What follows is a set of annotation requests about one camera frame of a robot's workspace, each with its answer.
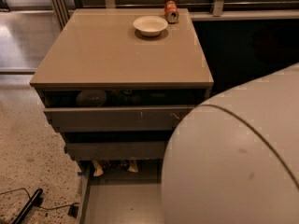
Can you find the black cable on floor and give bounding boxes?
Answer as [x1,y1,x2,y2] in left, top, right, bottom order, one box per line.
[0,188,78,211]

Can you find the grey three-drawer cabinet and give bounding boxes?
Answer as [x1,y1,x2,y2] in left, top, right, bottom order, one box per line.
[29,7,215,173]

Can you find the dark items in top drawer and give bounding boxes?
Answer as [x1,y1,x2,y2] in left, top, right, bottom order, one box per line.
[107,90,169,106]

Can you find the grey open bottom drawer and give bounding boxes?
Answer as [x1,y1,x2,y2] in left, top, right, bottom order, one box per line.
[76,160,164,224]

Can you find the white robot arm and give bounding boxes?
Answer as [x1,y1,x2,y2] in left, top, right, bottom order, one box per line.
[162,64,299,224]

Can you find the grey middle drawer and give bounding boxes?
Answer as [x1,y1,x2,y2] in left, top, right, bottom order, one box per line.
[64,141,166,161]

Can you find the orange soda can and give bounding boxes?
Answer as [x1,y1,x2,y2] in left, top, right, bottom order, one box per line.
[164,1,179,23]

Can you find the white paper bowl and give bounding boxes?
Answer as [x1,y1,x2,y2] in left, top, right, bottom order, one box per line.
[133,16,168,37]

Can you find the brown round object in drawer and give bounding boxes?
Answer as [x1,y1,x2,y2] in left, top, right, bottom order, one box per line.
[76,90,107,106]

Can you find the grey top drawer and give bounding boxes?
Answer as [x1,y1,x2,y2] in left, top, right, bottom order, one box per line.
[44,105,194,133]

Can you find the black bar on floor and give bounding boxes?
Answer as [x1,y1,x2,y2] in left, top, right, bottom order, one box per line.
[12,189,43,224]

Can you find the black power adapter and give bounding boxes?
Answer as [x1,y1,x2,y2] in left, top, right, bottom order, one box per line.
[67,203,78,217]

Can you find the snack bag in bottom drawer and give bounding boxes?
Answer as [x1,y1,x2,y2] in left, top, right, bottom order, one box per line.
[93,160,138,176]

